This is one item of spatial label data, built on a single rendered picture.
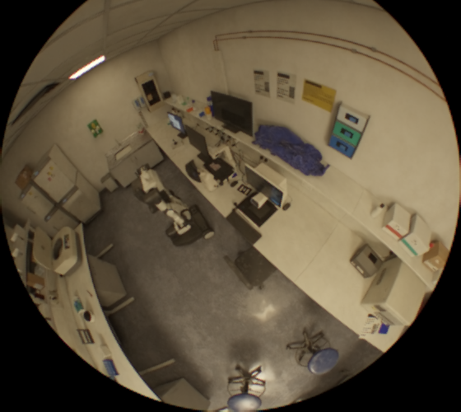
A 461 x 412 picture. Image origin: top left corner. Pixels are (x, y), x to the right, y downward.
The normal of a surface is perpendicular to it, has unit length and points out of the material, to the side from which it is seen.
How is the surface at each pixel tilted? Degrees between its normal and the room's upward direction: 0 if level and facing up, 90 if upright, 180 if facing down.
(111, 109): 90
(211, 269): 0
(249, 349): 0
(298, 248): 0
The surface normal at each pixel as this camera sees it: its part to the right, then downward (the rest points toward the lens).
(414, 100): -0.75, 0.58
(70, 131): 0.65, 0.54
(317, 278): -0.13, -0.62
